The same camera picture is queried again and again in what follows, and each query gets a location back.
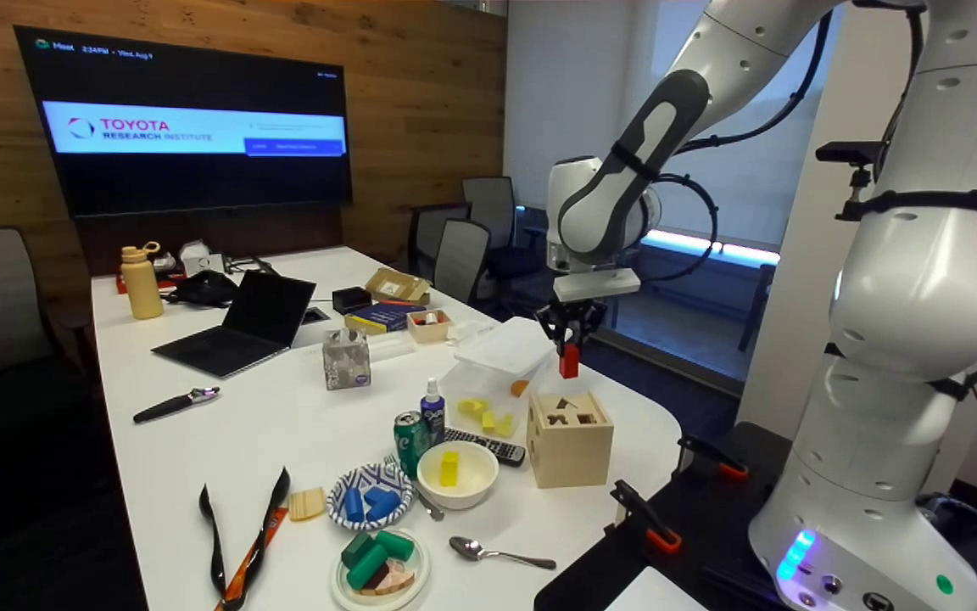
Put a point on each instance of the small wooden tray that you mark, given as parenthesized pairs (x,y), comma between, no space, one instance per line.
(427,327)

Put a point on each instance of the small black box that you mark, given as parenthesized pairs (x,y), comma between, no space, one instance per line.
(349,300)

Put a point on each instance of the black and orange clamp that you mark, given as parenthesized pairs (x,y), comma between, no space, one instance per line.
(720,461)
(646,516)

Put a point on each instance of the tan cardboard box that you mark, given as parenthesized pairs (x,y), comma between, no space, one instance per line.
(394,285)

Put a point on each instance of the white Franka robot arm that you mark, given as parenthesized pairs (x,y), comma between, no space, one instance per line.
(918,282)

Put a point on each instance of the white plate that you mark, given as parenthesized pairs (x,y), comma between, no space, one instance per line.
(398,599)

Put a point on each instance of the yellow water bottle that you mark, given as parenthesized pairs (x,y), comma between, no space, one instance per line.
(139,291)

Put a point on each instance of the blue block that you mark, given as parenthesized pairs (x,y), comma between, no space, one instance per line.
(382,501)
(353,503)

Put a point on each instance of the yellow block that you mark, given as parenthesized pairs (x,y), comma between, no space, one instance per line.
(450,463)
(470,410)
(487,420)
(502,426)
(450,480)

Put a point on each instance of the metal spoon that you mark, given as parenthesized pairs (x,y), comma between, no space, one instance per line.
(501,555)

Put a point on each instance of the orange block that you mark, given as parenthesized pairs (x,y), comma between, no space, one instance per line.
(567,361)

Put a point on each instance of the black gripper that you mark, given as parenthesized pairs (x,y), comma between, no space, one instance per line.
(575,316)

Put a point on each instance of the wooden shape sorter toy box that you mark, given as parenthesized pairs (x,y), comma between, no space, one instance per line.
(567,447)

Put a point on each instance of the blue bottle with white cap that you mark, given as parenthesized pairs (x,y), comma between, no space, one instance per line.
(431,416)

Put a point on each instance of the blue patterned plate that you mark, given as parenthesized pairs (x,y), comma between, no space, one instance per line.
(341,506)

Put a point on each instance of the black bag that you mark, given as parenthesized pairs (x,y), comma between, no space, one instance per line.
(203,291)

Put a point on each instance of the black marker pen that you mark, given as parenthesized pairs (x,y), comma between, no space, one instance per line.
(171,405)

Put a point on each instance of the black mounted camera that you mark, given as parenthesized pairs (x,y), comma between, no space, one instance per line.
(849,156)

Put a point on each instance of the blue book stack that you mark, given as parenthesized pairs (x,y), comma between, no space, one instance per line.
(382,316)

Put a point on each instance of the wall mounted TV screen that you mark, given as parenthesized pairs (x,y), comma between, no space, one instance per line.
(183,125)

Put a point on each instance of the white bowl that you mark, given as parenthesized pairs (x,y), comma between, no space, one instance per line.
(458,497)

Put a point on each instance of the small orange object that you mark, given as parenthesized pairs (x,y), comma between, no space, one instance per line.
(519,389)

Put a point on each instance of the grey patterned tissue box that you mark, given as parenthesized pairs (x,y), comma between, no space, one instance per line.
(346,361)

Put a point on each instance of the tan wooden piece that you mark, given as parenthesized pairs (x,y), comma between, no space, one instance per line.
(306,503)

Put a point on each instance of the green soda can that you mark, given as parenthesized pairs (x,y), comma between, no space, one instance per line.
(408,447)

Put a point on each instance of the black laptop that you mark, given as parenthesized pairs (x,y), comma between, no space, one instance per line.
(253,325)

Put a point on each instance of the green cylinder block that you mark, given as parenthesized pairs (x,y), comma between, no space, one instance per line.
(394,546)

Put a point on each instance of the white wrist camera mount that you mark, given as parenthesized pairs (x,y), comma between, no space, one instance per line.
(593,282)

